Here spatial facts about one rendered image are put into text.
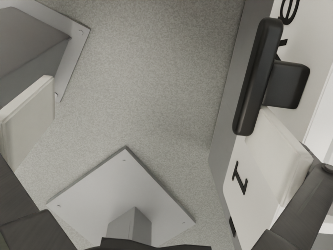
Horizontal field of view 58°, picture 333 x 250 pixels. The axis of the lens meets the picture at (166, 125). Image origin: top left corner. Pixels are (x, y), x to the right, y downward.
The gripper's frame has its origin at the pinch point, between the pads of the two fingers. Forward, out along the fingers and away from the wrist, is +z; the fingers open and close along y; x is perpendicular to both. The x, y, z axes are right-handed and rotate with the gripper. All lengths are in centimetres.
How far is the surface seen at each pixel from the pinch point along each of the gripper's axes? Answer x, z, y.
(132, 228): -80, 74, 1
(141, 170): -62, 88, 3
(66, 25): -9, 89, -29
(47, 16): -7, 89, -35
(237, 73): -13, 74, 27
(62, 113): -42, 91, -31
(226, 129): -31, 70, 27
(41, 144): -57, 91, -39
